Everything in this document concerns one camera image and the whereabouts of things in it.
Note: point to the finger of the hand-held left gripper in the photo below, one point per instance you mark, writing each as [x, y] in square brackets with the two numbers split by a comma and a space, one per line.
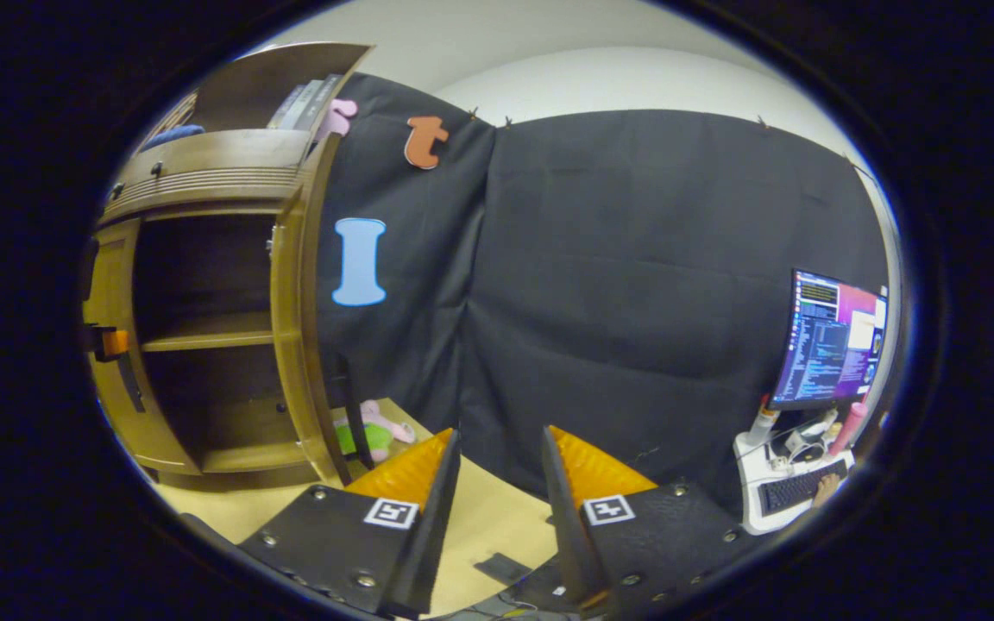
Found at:
[113, 343]

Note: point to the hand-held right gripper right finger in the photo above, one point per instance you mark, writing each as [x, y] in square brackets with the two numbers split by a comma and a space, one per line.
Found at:
[566, 526]

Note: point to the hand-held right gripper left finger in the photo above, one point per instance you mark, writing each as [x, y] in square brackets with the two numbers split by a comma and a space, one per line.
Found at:
[428, 535]

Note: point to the wooden cabinet door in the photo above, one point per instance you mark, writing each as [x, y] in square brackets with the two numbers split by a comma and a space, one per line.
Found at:
[113, 293]
[294, 302]

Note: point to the wooden double-door shoe cabinet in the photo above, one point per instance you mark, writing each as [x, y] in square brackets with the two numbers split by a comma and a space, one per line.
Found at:
[204, 332]

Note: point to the black flat pad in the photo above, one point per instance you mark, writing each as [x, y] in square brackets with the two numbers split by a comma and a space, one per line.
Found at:
[503, 567]

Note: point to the pink and green plush toy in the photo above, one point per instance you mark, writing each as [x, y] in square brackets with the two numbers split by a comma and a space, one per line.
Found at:
[380, 431]

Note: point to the white desk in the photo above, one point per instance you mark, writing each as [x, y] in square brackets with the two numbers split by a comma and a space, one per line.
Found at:
[751, 509]

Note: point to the blue cushion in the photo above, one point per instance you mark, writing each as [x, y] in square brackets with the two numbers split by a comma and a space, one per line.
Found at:
[173, 135]

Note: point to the white bottle with orange cap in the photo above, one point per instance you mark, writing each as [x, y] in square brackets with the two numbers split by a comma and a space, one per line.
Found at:
[762, 427]

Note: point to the wooden drawer with black knob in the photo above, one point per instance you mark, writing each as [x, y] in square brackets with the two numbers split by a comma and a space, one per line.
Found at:
[221, 151]

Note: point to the black keyboard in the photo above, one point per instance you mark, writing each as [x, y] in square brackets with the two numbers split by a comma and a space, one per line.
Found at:
[795, 487]

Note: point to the tan thin book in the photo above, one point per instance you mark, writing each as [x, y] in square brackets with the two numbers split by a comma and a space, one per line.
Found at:
[179, 108]

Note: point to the black backdrop cloth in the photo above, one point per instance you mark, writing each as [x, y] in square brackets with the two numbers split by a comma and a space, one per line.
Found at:
[618, 276]

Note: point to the dark blue book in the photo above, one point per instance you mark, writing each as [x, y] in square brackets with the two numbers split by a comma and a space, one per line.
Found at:
[286, 110]

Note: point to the pink bottle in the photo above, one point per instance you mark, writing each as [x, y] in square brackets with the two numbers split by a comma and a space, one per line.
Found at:
[846, 427]

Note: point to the computer monitor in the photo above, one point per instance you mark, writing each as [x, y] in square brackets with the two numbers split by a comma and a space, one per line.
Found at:
[825, 336]

